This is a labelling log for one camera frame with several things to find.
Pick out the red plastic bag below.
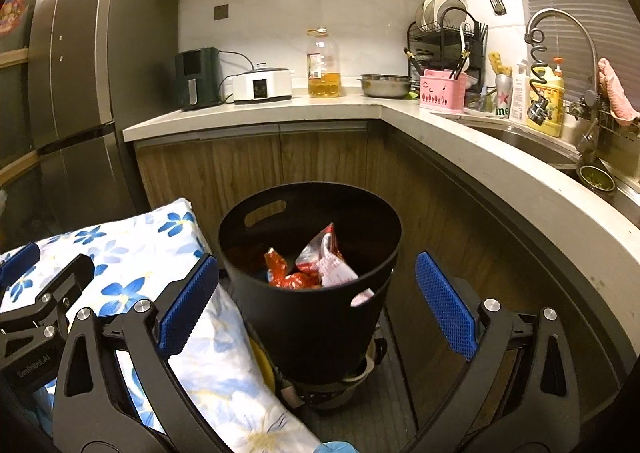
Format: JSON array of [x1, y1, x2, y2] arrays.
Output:
[[265, 248, 320, 291]]

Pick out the red white snack bag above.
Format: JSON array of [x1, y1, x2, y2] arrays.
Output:
[[295, 224, 358, 287]]

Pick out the blue nitrile glove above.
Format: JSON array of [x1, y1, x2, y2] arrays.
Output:
[[314, 441, 359, 453]]

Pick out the kitchen counter with cabinets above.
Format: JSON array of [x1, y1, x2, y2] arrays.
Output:
[[125, 98, 639, 421]]

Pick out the black trash bin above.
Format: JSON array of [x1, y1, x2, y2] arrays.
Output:
[[217, 182, 402, 386]]

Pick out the floral white blue tablecloth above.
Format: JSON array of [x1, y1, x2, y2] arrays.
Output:
[[1, 200, 319, 452]]

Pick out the white bottle by sink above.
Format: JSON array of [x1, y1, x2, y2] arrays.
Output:
[[509, 59, 530, 125]]

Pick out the steel sink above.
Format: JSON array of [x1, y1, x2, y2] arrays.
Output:
[[451, 114, 639, 227]]

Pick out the steel spring faucet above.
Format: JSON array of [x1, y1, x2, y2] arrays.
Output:
[[523, 7, 603, 164]]

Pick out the white rice cooker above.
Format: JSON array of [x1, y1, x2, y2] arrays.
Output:
[[232, 65, 292, 104]]

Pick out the pink utensil basket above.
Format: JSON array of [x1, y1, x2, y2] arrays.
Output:
[[419, 69, 466, 112]]

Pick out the black air fryer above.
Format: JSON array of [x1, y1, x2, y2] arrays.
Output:
[[175, 47, 222, 111]]

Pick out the dark steel refrigerator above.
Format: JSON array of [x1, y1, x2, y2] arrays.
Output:
[[27, 0, 178, 232]]

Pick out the beer can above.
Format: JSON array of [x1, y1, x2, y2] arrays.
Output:
[[495, 73, 513, 118]]

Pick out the steel bowl on counter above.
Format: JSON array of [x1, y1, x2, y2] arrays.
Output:
[[359, 74, 411, 99]]

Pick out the yellow dish soap bottle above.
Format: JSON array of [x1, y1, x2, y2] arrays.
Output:
[[526, 56, 565, 138]]

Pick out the cooking oil bottle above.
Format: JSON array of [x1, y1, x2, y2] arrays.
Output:
[[306, 26, 342, 98]]

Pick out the pink cloth on rack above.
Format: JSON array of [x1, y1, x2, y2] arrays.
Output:
[[598, 58, 639, 127]]

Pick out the black dish rack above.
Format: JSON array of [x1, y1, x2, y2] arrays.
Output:
[[406, 0, 488, 92]]

